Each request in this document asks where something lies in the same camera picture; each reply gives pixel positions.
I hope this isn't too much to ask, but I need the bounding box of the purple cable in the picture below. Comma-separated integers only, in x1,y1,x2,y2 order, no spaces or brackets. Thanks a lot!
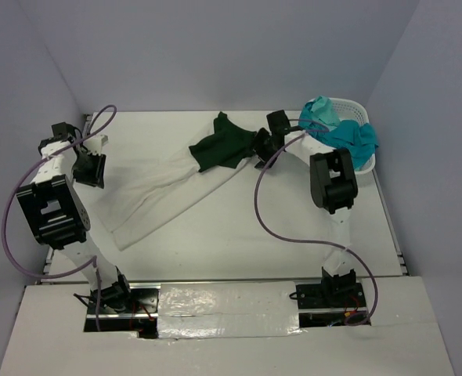
252,119,381,327
0,104,117,334

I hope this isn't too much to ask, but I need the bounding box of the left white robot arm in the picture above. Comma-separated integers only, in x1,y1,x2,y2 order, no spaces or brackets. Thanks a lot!
16,136,134,313

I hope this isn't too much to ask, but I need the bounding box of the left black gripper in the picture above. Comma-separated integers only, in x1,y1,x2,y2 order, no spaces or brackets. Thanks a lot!
70,150,106,189

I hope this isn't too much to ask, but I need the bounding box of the white plastic laundry basket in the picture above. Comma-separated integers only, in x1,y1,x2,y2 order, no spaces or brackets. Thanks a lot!
305,96,376,173

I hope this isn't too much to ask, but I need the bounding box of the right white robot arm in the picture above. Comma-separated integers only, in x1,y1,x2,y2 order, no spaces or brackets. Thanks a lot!
253,110,358,306

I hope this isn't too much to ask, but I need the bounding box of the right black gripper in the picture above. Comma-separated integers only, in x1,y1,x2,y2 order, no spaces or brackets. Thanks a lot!
245,127,283,169

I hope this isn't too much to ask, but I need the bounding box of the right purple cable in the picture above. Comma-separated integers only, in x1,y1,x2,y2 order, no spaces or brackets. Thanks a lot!
252,119,381,327

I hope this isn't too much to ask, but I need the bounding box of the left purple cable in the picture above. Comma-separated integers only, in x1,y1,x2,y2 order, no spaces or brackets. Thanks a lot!
0,104,117,334

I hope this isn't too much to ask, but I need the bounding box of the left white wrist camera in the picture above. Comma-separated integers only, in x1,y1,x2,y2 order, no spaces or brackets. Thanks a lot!
83,134,109,155

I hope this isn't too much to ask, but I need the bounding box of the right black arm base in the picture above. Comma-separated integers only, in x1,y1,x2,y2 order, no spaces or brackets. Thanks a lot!
288,269,366,313

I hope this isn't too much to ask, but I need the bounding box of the silver tape sheet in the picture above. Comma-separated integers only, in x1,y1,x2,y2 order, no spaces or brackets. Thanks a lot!
157,281,301,339

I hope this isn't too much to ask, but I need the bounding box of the teal t-shirt in basket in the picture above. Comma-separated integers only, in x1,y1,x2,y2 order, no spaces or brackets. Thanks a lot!
298,102,380,169

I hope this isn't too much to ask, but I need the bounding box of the white and green t-shirt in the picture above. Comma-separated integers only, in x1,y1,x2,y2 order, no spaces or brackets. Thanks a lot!
93,112,257,251

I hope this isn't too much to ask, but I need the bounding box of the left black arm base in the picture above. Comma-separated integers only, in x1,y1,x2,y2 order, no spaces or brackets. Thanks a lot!
73,273,161,318

